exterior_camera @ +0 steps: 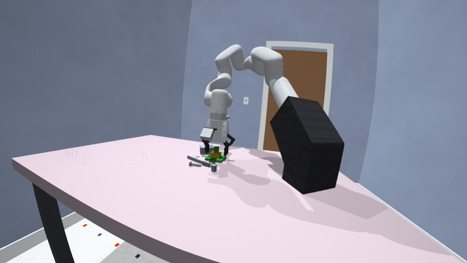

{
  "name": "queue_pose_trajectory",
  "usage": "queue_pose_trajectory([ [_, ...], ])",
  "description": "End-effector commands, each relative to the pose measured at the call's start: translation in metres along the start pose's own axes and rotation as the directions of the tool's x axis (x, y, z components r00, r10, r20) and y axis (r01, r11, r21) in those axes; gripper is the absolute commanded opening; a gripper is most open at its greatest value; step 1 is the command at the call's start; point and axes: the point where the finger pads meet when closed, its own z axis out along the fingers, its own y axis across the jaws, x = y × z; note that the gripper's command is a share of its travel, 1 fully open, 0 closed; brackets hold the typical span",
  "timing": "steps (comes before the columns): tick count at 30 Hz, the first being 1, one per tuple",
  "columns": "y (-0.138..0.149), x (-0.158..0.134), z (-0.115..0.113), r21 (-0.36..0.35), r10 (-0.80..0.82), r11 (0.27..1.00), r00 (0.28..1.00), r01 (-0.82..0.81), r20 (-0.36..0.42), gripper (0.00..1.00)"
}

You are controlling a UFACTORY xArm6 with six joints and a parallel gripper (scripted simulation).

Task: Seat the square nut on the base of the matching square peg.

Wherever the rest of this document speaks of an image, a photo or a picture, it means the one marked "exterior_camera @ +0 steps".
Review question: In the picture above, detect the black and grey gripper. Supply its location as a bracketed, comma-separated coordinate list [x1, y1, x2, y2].
[202, 119, 235, 156]

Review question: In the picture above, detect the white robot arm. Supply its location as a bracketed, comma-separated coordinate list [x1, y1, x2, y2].
[200, 45, 299, 141]

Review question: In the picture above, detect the yellow square nut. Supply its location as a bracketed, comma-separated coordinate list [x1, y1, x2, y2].
[210, 151, 222, 159]

